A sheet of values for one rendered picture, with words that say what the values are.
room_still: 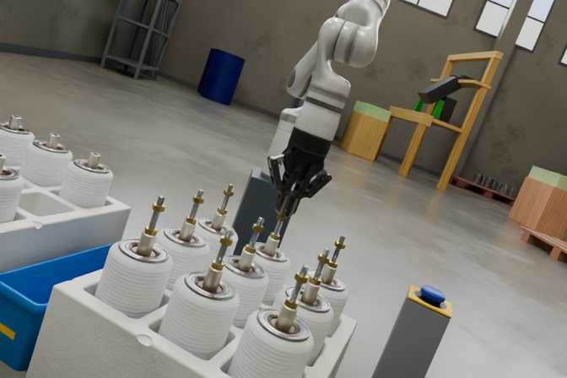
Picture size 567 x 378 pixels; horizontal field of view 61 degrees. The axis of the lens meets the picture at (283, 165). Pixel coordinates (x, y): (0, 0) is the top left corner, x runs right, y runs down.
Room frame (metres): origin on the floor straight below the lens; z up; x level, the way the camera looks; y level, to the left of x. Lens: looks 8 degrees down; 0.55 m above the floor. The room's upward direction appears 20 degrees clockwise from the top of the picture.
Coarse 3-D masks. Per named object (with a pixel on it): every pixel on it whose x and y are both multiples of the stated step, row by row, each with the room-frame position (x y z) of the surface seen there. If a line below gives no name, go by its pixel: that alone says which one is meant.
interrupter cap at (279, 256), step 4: (256, 244) 0.89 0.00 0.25; (260, 244) 0.90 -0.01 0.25; (264, 244) 0.91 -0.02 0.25; (256, 248) 0.87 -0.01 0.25; (260, 248) 0.88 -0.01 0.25; (256, 252) 0.84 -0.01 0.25; (260, 252) 0.85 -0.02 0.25; (276, 252) 0.89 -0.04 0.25; (280, 252) 0.89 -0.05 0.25; (264, 256) 0.84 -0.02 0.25; (268, 256) 0.85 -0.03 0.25; (272, 256) 0.85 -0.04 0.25; (276, 256) 0.86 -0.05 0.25; (280, 256) 0.87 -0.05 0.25; (284, 256) 0.88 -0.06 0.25; (272, 260) 0.84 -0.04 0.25; (276, 260) 0.84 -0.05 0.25; (280, 260) 0.85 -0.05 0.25; (284, 260) 0.86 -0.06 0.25
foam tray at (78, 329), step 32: (64, 288) 0.63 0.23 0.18; (96, 288) 0.69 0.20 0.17; (64, 320) 0.62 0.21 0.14; (96, 320) 0.61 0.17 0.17; (128, 320) 0.61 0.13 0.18; (160, 320) 0.65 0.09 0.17; (352, 320) 0.88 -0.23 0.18; (64, 352) 0.62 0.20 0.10; (96, 352) 0.60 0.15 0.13; (128, 352) 0.59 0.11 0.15; (160, 352) 0.58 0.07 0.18; (224, 352) 0.62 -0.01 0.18; (320, 352) 0.76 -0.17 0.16
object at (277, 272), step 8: (256, 256) 0.84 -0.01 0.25; (264, 264) 0.83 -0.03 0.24; (272, 264) 0.83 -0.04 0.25; (280, 264) 0.84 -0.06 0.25; (288, 264) 0.86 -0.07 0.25; (272, 272) 0.83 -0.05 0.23; (280, 272) 0.84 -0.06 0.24; (288, 272) 0.87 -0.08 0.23; (272, 280) 0.83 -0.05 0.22; (280, 280) 0.84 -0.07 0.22; (272, 288) 0.84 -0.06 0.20; (280, 288) 0.85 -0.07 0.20; (264, 296) 0.83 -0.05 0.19; (272, 296) 0.84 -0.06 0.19; (264, 304) 0.83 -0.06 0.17; (272, 304) 0.85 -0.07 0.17
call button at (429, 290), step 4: (424, 288) 0.74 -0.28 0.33; (428, 288) 0.75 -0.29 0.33; (432, 288) 0.76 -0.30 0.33; (424, 292) 0.74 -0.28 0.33; (428, 292) 0.73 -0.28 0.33; (432, 292) 0.74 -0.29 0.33; (436, 292) 0.74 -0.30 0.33; (440, 292) 0.75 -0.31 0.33; (424, 296) 0.74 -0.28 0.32; (428, 296) 0.73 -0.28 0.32; (432, 296) 0.73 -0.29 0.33; (436, 296) 0.73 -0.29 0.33; (440, 296) 0.73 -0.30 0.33; (444, 296) 0.74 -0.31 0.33; (428, 300) 0.73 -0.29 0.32; (432, 300) 0.73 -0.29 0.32; (436, 300) 0.73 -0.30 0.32; (440, 300) 0.73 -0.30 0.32; (444, 300) 0.73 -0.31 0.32; (436, 304) 0.73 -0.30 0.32
